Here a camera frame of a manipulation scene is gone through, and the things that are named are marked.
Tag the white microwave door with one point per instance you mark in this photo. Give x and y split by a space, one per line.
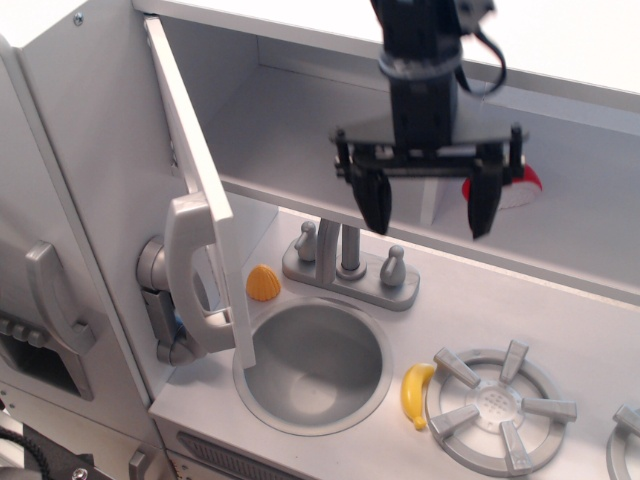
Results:
200 220

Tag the grey toy phone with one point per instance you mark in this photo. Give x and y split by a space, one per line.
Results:
175 345

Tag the grey ice dispenser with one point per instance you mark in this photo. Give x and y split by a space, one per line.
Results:
33 352

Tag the grey toy faucet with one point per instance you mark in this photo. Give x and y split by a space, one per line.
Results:
328 255

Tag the red white toy cheese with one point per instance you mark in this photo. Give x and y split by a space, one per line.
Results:
518 188

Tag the round silver sink basin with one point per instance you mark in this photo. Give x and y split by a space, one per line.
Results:
322 367

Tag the grey stove burner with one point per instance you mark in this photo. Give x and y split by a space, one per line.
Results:
495 412
626 428

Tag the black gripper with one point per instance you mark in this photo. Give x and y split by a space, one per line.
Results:
429 133

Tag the white toy kitchen cabinet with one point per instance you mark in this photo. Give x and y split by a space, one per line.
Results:
87 165

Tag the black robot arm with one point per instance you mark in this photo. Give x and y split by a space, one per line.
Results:
422 40

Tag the grey oven handle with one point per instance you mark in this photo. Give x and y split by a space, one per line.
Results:
138 465

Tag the grey fridge door handle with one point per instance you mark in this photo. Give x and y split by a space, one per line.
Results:
55 300

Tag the yellow toy lemon half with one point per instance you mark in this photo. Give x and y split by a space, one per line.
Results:
262 283

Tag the yellow toy banana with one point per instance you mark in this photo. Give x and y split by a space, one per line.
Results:
414 384

